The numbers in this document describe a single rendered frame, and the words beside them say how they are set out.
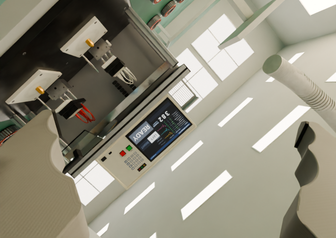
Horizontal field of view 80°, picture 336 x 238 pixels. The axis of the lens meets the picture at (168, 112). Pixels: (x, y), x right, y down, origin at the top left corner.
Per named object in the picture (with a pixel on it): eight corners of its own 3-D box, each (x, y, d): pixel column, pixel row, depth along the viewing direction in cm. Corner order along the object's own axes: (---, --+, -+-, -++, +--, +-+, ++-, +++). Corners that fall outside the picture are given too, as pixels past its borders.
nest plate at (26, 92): (4, 101, 64) (8, 104, 64) (38, 69, 63) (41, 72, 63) (32, 98, 79) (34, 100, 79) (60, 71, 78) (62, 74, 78)
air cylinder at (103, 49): (87, 50, 82) (97, 61, 83) (101, 37, 82) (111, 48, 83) (91, 52, 87) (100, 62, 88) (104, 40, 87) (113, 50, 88)
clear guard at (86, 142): (25, 184, 60) (41, 197, 61) (84, 129, 59) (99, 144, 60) (69, 148, 92) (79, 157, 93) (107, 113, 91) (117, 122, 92)
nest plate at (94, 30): (59, 49, 63) (62, 52, 63) (94, 15, 62) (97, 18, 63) (77, 55, 78) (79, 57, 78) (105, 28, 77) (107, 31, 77)
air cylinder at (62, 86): (45, 91, 83) (55, 100, 84) (58, 78, 83) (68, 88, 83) (51, 90, 88) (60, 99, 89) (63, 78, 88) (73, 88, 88)
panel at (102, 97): (33, 114, 96) (80, 157, 101) (134, 18, 94) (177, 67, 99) (34, 114, 97) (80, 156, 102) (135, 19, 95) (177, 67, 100)
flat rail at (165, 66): (60, 158, 85) (66, 163, 85) (169, 57, 82) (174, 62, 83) (61, 157, 86) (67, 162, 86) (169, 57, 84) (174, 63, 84)
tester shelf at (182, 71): (66, 171, 86) (74, 179, 87) (184, 63, 84) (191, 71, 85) (94, 142, 130) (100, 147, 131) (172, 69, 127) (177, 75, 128)
